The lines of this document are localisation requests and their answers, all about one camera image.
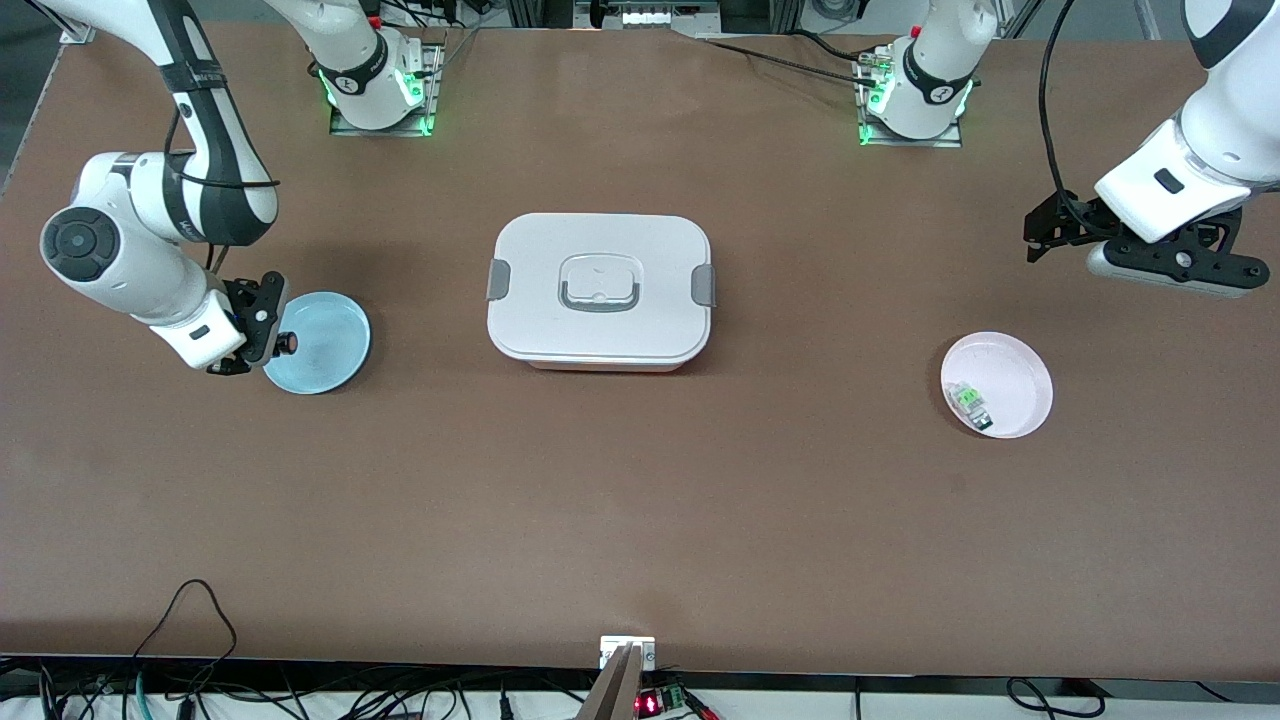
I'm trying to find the light blue round plate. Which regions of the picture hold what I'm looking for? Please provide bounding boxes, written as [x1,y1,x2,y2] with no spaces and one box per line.
[262,291,372,395]

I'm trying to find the pink round plate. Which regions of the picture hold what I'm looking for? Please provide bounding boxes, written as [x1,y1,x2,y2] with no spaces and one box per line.
[940,331,1054,439]

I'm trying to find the white lunch box grey latches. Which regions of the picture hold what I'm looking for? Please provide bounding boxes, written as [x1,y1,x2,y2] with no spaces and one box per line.
[486,212,717,373]

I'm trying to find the circuit board with red display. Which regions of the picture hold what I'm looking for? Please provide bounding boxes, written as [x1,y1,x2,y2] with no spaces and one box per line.
[636,683,691,717]

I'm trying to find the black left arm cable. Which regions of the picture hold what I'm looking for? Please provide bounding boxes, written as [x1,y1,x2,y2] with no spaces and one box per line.
[1038,0,1111,236]

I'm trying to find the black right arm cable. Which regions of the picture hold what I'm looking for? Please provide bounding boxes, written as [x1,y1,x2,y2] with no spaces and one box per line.
[160,95,283,276]

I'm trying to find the green push-button switch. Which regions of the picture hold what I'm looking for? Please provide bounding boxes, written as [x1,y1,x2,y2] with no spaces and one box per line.
[947,382,995,433]

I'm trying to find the looped thin black cable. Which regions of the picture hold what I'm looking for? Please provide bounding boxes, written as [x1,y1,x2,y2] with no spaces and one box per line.
[130,578,239,691]

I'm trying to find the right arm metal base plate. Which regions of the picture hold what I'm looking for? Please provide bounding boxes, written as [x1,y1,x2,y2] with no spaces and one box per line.
[330,40,447,137]

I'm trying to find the black cable to arm base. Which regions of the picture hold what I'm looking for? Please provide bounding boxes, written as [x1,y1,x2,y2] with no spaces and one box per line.
[695,32,881,86]

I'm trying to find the aluminium frame profiles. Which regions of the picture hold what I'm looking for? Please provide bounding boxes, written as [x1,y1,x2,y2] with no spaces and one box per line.
[505,0,801,31]

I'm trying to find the coiled black cable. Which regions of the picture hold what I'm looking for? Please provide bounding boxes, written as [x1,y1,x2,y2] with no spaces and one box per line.
[1005,677,1106,719]

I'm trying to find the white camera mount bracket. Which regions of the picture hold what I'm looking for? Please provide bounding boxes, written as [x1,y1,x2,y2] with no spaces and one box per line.
[600,636,656,669]

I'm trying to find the aluminium camera mount bar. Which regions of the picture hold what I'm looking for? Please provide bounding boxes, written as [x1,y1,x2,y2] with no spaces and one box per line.
[578,645,641,720]

